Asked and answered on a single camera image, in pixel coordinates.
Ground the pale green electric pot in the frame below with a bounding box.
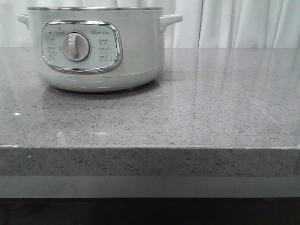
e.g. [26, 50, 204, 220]
[17, 7, 183, 92]

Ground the white curtain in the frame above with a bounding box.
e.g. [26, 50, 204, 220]
[0, 0, 300, 48]

